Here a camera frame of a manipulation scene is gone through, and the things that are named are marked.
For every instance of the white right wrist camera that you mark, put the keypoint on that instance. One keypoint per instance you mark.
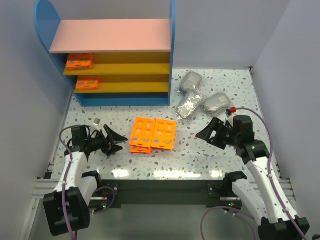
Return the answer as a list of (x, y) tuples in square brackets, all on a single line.
[(229, 122)]

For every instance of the blue pink yellow shelf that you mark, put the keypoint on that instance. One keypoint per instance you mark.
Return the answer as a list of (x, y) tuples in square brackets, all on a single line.
[(133, 57)]

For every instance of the silver sponge pack right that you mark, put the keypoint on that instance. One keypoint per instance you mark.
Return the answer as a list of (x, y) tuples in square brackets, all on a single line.
[(216, 104)]

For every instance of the silver sponge pack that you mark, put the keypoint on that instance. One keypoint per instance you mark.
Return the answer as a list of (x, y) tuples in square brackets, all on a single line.
[(216, 104), (191, 82), (190, 103)]

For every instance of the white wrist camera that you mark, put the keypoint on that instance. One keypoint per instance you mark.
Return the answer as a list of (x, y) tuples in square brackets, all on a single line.
[(229, 122), (96, 125)]

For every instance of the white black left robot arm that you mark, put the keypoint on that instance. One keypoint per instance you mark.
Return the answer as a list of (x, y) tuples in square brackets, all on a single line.
[(67, 206)]

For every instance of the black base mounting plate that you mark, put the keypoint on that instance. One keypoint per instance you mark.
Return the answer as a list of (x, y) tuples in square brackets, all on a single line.
[(164, 192)]

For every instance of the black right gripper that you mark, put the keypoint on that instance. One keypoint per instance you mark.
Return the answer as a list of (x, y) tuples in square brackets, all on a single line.
[(221, 133)]

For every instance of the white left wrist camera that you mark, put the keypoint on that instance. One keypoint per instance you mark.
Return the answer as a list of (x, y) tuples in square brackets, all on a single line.
[(96, 125)]

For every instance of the silver sponge pack middle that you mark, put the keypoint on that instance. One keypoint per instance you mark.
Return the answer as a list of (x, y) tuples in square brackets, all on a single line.
[(190, 103)]

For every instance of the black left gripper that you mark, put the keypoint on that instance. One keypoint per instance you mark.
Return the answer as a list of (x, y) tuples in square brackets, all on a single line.
[(107, 142)]

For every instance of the silver sponge pack top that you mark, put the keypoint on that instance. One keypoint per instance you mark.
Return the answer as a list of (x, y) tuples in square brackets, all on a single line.
[(191, 82)]

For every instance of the aluminium frame rail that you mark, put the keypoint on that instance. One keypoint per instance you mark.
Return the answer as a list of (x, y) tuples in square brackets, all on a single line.
[(42, 186)]

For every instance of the orange sponge box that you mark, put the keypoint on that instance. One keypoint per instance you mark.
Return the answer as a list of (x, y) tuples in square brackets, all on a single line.
[(142, 132), (164, 134), (80, 61), (88, 82), (138, 149)]

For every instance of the orange sponge box on shelf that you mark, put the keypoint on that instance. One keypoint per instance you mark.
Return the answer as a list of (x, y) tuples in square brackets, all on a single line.
[(88, 82)]

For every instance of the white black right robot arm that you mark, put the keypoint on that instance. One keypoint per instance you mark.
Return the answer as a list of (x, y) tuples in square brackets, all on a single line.
[(269, 206)]

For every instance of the orange sponge box bottom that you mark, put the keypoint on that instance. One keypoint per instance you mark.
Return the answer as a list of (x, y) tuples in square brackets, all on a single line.
[(138, 149)]

